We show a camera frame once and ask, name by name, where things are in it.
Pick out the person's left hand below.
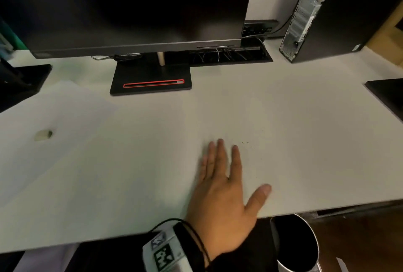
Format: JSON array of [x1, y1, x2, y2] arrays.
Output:
[[186, 139, 272, 264]]

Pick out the white paper sheet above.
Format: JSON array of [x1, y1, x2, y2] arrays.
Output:
[[0, 80, 117, 209]]

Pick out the white eraser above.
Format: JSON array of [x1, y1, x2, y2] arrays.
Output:
[[34, 130, 53, 142]]

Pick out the white three-marker block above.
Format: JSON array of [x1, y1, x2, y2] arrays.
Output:
[[142, 224, 189, 272]]

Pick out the round metal bin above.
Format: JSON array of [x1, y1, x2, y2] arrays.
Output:
[[270, 214, 323, 272]]

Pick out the black monitor stand red slot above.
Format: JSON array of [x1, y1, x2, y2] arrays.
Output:
[[109, 51, 193, 96]]

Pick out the black flat stand base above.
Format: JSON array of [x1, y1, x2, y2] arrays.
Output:
[[0, 58, 52, 113], [364, 78, 403, 123]]

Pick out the black computer monitor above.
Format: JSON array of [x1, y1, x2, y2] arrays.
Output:
[[0, 0, 257, 60]]

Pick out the black desktop computer tower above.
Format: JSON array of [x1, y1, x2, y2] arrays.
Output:
[[279, 0, 403, 64]]

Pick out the brown cardboard box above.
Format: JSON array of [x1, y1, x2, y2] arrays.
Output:
[[366, 1, 403, 68]]

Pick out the thin black cable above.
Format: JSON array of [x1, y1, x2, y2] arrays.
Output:
[[148, 218, 212, 266]]

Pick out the coiled black cable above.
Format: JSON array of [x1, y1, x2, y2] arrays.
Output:
[[91, 53, 144, 61]]

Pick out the black plug with cable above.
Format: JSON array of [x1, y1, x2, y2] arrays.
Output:
[[241, 0, 314, 39]]

